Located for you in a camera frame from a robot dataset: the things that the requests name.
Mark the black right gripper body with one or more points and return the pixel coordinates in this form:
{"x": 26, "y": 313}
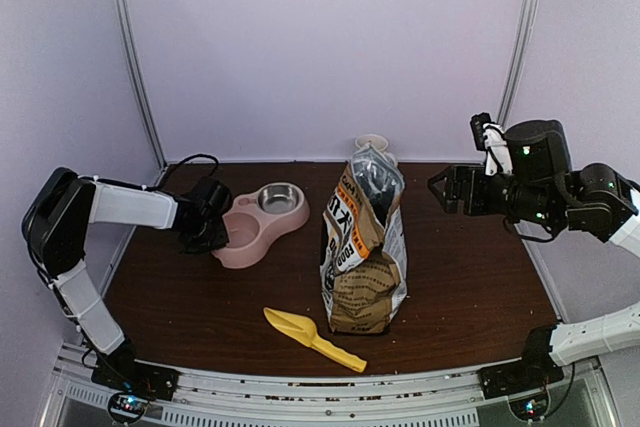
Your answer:
{"x": 479, "y": 203}

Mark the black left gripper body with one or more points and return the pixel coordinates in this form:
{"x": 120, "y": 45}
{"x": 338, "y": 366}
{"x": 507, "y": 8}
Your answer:
{"x": 208, "y": 238}

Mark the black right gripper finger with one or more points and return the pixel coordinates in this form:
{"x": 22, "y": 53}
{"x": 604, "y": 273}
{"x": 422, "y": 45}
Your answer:
{"x": 443, "y": 184}
{"x": 448, "y": 202}

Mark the pink double pet feeder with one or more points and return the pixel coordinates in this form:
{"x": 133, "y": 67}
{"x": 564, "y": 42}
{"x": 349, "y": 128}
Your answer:
{"x": 252, "y": 231}

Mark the pet food bag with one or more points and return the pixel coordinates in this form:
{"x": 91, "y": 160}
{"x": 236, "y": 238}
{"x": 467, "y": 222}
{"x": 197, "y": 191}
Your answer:
{"x": 363, "y": 263}

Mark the yellow plastic scoop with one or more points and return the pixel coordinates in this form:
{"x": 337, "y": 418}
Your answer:
{"x": 304, "y": 330}

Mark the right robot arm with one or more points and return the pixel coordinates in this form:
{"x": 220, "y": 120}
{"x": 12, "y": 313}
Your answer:
{"x": 527, "y": 175}

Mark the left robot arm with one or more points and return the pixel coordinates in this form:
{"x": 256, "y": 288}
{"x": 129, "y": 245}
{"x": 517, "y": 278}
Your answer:
{"x": 58, "y": 225}

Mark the white patterned ceramic mug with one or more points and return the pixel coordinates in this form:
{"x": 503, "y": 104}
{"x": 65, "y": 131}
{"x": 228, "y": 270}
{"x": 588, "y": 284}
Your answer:
{"x": 378, "y": 142}

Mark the stainless steel bowl insert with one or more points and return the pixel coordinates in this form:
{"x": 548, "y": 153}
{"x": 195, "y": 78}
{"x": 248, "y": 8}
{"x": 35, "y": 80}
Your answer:
{"x": 278, "y": 198}

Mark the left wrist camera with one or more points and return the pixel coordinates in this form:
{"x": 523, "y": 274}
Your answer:
{"x": 212, "y": 196}

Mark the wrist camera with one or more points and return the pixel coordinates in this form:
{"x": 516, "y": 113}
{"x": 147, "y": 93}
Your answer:
{"x": 489, "y": 138}
{"x": 212, "y": 196}

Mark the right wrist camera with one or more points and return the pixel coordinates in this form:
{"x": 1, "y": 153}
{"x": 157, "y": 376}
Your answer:
{"x": 489, "y": 138}

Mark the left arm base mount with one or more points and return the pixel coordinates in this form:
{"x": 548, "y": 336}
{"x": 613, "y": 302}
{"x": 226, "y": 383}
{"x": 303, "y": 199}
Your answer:
{"x": 136, "y": 384}

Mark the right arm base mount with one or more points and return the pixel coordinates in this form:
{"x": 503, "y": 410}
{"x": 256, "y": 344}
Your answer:
{"x": 526, "y": 381}

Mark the aluminium corner post right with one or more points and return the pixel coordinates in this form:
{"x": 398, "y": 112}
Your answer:
{"x": 524, "y": 31}

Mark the aluminium corner post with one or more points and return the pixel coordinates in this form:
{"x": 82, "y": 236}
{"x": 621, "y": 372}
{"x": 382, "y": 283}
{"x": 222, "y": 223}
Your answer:
{"x": 137, "y": 82}
{"x": 524, "y": 31}

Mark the aluminium corner post left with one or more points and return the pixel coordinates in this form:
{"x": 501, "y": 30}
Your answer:
{"x": 137, "y": 82}

